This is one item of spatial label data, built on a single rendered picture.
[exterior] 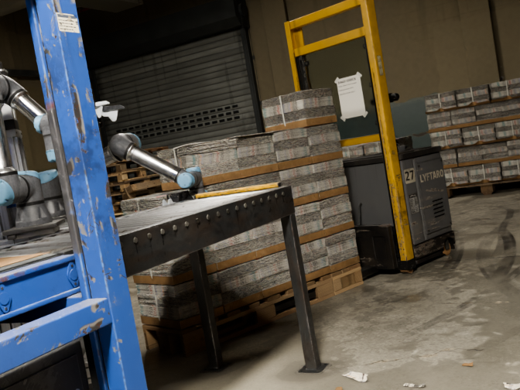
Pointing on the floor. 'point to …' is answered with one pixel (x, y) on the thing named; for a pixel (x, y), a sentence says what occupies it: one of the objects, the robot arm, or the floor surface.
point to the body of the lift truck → (428, 170)
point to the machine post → (86, 189)
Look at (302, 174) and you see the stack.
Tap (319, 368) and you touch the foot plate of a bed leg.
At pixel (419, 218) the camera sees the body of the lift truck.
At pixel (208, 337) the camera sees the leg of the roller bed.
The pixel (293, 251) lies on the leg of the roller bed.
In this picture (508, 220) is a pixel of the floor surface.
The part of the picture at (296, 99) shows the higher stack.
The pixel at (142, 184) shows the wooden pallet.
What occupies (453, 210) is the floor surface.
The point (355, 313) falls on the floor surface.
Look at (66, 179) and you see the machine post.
